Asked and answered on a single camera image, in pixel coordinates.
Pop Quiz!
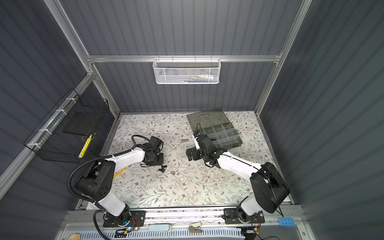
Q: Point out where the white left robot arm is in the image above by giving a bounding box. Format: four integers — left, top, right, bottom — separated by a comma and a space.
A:
68, 135, 164, 217

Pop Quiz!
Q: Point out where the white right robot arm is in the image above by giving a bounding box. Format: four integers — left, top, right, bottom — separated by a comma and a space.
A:
186, 135, 291, 221

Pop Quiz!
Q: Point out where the black bolts cluster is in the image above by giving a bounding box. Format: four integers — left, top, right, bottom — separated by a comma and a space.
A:
158, 165, 168, 173

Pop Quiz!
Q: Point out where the clear green organizer box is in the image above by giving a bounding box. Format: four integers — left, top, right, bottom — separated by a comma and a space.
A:
187, 109, 243, 150

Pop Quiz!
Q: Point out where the yellow calculator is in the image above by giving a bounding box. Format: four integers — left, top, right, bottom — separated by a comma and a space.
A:
114, 167, 127, 178

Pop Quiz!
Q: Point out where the yellow marker in basket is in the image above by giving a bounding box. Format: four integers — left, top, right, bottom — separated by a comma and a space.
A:
78, 135, 93, 159

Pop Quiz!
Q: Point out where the blue lego-like block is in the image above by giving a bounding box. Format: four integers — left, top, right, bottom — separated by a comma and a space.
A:
278, 218, 295, 227

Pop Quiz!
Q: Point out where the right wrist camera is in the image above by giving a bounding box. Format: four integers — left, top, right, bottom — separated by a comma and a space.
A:
194, 133, 201, 150

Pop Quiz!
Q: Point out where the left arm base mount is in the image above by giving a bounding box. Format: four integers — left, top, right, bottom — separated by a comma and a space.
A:
103, 211, 147, 228

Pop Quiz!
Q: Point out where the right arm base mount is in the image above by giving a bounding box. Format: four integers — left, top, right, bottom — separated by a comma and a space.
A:
221, 208, 265, 225

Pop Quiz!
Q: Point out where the black corrugated cable hose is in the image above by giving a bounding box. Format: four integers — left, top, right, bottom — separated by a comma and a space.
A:
66, 134, 151, 240

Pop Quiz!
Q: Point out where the white wire mesh basket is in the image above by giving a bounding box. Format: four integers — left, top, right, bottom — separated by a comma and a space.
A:
153, 58, 222, 85

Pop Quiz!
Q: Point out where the black wire wall basket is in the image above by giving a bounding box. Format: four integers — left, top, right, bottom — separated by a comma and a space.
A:
24, 91, 110, 163

